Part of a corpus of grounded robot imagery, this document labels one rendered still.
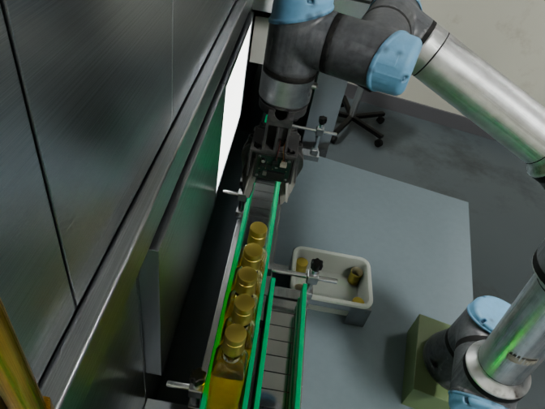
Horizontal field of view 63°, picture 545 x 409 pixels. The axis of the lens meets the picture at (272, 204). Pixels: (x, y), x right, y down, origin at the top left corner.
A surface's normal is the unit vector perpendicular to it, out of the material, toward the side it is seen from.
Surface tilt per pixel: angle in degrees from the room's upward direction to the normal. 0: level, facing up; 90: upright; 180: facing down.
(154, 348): 90
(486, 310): 5
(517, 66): 90
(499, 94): 51
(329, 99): 90
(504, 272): 0
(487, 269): 0
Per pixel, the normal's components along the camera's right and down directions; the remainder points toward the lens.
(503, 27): -0.29, 0.61
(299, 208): 0.15, -0.73
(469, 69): 0.04, 0.07
